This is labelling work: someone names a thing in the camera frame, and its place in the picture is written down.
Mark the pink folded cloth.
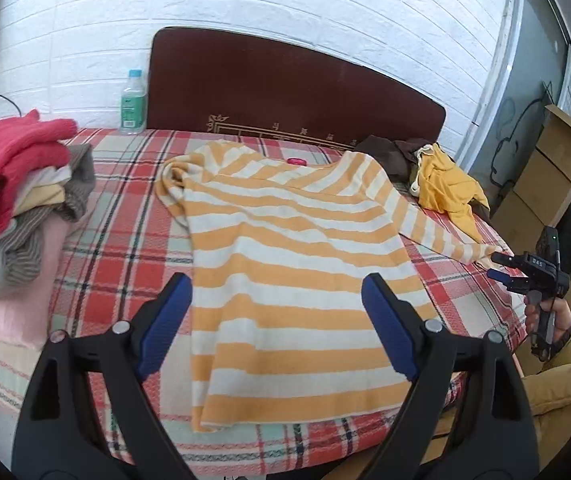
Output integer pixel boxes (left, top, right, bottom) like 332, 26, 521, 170
0, 220, 73, 348

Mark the dark wooden headboard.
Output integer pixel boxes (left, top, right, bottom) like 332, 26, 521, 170
146, 26, 447, 153

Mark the plastic water bottle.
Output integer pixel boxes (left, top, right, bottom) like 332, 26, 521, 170
118, 69, 147, 135

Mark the beige folded garment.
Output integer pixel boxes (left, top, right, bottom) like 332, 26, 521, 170
15, 182, 66, 211

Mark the orange striped sweater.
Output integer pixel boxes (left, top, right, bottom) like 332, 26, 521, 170
155, 141, 506, 433

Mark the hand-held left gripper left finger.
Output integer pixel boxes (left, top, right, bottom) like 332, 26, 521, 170
12, 272, 201, 480

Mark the brown garment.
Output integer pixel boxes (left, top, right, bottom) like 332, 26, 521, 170
353, 135, 433, 191

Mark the person's right hand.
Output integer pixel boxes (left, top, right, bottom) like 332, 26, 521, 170
524, 296, 571, 346

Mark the person's right forearm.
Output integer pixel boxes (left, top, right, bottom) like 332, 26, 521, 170
520, 322, 571, 416

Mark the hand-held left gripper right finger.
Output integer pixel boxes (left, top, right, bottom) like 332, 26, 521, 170
360, 272, 541, 480

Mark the white folded garment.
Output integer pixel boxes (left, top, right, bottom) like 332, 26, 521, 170
20, 164, 73, 191

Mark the open cardboard box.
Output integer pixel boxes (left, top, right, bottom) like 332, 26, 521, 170
535, 104, 571, 186

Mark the red plaid bed blanket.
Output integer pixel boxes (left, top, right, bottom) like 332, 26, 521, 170
0, 127, 529, 476

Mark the yellow garment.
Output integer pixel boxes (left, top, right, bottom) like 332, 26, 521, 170
410, 142, 491, 243

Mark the red folded sweater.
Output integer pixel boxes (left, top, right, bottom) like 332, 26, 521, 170
0, 110, 80, 236

